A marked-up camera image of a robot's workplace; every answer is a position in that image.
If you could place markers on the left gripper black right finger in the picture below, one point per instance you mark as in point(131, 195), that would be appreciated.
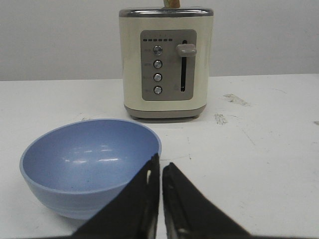
point(189, 215)

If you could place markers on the blue bowl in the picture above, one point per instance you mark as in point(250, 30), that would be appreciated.
point(77, 169)

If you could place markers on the toast slice in toaster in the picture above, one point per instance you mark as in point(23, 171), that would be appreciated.
point(171, 4)

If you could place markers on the cream two-slot toaster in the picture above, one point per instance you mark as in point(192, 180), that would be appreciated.
point(165, 60)

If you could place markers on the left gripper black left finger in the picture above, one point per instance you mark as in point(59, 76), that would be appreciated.
point(133, 214)

